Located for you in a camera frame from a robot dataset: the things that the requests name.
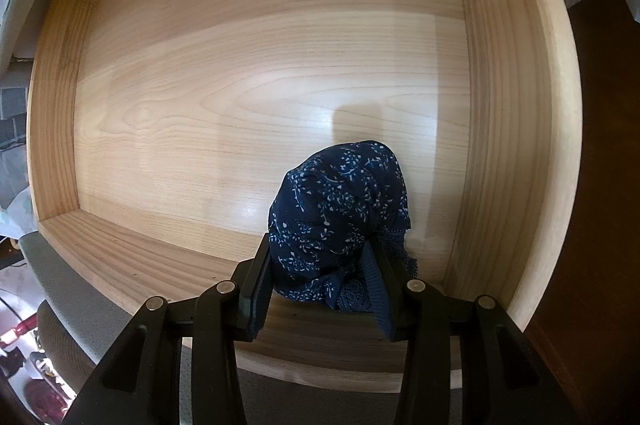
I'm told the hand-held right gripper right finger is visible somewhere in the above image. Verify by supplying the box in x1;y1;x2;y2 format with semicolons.
362;240;581;425

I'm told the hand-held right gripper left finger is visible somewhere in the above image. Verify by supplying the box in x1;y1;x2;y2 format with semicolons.
62;232;273;425

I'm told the white floral cloth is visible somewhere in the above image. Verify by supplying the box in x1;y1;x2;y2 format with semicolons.
0;188;38;241

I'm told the grey plaid blanket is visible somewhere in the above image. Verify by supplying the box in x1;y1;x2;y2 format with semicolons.
0;88;28;206

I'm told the navy floral lace underwear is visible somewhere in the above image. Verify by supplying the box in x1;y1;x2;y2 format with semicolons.
267;140;418;313

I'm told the grey-fronted wooden drawer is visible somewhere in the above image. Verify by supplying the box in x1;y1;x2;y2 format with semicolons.
22;0;586;425

